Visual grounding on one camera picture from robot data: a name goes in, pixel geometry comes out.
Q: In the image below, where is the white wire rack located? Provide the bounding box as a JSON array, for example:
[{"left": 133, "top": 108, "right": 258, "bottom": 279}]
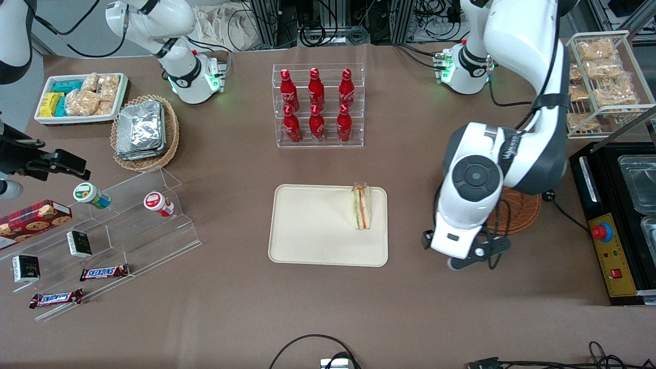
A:
[{"left": 565, "top": 30, "right": 656, "bottom": 139}]

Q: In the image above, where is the clear acrylic stepped shelf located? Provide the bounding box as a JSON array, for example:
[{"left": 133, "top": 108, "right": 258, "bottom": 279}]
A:
[{"left": 0, "top": 166, "right": 202, "bottom": 322}]

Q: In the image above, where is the brown wicker basket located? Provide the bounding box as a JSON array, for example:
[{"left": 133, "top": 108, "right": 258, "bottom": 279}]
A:
[{"left": 484, "top": 187, "right": 543, "bottom": 236}]

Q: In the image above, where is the brown snickers bar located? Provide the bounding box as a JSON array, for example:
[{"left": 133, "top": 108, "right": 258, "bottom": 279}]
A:
[
  {"left": 79, "top": 264, "right": 130, "bottom": 282},
  {"left": 29, "top": 289, "right": 84, "bottom": 309}
]

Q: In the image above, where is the green lid yogurt cup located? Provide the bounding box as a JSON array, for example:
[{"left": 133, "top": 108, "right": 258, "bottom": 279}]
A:
[{"left": 73, "top": 182, "right": 111, "bottom": 210}]

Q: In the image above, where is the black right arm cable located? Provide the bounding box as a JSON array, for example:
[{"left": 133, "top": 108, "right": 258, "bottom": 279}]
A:
[{"left": 31, "top": 0, "right": 129, "bottom": 58}]

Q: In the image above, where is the red tartan cookie box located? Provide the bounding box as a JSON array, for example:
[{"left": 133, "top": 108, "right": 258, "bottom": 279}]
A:
[{"left": 0, "top": 199, "right": 73, "bottom": 251}]

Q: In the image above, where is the coiled black cable bundle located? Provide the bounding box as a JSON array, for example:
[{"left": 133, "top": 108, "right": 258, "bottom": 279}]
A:
[{"left": 299, "top": 0, "right": 371, "bottom": 48}]

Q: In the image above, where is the black looped cable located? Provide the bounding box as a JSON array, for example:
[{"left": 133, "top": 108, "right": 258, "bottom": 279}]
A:
[{"left": 268, "top": 334, "right": 362, "bottom": 369}]

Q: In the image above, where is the beige plastic tray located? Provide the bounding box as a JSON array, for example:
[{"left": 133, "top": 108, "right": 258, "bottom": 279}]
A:
[{"left": 268, "top": 184, "right": 389, "bottom": 268}]

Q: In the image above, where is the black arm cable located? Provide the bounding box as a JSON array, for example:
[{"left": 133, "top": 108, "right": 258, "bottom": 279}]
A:
[
  {"left": 484, "top": 31, "right": 562, "bottom": 270},
  {"left": 31, "top": 0, "right": 129, "bottom": 58}
]

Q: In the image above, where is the crumpled translucent bag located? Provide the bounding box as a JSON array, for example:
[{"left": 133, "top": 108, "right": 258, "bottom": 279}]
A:
[{"left": 194, "top": 4, "right": 257, "bottom": 52}]

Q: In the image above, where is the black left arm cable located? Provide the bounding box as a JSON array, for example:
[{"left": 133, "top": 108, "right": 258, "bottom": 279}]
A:
[{"left": 484, "top": 31, "right": 562, "bottom": 270}]

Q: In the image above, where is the aluminium frame post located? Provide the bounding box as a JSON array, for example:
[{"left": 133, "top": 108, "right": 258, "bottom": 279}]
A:
[
  {"left": 249, "top": 0, "right": 280, "bottom": 49},
  {"left": 391, "top": 0, "right": 416, "bottom": 45}
]

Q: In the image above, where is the yellow snack packet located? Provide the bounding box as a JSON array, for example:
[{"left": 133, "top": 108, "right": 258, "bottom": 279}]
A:
[{"left": 39, "top": 92, "right": 65, "bottom": 118}]

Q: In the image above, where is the stack of foil containers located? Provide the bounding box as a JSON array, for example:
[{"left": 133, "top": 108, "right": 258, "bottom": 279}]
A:
[{"left": 115, "top": 100, "right": 167, "bottom": 161}]

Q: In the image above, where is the black sealing machine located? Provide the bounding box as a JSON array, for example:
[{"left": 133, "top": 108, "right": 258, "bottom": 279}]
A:
[{"left": 569, "top": 141, "right": 656, "bottom": 306}]

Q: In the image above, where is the clear acrylic bottle rack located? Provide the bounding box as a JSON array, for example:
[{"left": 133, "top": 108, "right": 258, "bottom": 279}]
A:
[{"left": 272, "top": 63, "right": 365, "bottom": 149}]

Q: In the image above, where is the triangle sandwich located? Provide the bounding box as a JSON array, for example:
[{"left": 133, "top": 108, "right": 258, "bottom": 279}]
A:
[{"left": 351, "top": 182, "right": 371, "bottom": 231}]

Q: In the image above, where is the white snack tray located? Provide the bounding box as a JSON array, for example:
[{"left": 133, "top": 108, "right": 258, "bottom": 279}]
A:
[{"left": 34, "top": 73, "right": 129, "bottom": 125}]

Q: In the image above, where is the black cable with connector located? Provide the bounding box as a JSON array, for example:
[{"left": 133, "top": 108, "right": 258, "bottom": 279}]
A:
[{"left": 466, "top": 341, "right": 656, "bottom": 369}]

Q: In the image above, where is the clear plastic container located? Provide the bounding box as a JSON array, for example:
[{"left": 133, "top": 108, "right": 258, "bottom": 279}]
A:
[
  {"left": 641, "top": 215, "right": 656, "bottom": 257},
  {"left": 618, "top": 154, "right": 656, "bottom": 215}
]

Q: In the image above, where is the grey metal bar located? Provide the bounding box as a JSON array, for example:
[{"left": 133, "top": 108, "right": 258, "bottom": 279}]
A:
[{"left": 594, "top": 104, "right": 656, "bottom": 152}]

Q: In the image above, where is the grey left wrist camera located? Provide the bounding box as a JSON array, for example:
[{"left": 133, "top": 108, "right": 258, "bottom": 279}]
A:
[{"left": 447, "top": 237, "right": 511, "bottom": 271}]

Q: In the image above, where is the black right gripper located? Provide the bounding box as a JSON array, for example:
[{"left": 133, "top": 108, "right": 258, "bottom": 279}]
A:
[{"left": 0, "top": 125, "right": 92, "bottom": 181}]

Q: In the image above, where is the red lid yogurt cup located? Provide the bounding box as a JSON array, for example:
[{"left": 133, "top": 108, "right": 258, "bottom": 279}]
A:
[{"left": 143, "top": 191, "right": 175, "bottom": 217}]

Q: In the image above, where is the red cola bottle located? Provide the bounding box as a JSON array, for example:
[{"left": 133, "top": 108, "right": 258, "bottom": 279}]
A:
[
  {"left": 308, "top": 68, "right": 325, "bottom": 109},
  {"left": 283, "top": 105, "right": 302, "bottom": 143},
  {"left": 309, "top": 104, "right": 326, "bottom": 142},
  {"left": 280, "top": 69, "right": 299, "bottom": 111},
  {"left": 339, "top": 68, "right": 356, "bottom": 107},
  {"left": 336, "top": 104, "right": 353, "bottom": 142}
]

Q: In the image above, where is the light wicker basket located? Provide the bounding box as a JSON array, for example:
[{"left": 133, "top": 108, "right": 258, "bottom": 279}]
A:
[{"left": 110, "top": 95, "right": 180, "bottom": 172}]

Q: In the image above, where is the small black box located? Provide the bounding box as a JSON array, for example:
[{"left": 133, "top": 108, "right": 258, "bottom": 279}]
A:
[
  {"left": 67, "top": 230, "right": 93, "bottom": 258},
  {"left": 12, "top": 255, "right": 40, "bottom": 283}
]

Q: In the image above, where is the black power cable with plug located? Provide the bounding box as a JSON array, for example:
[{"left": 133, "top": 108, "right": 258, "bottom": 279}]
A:
[{"left": 542, "top": 189, "right": 590, "bottom": 232}]

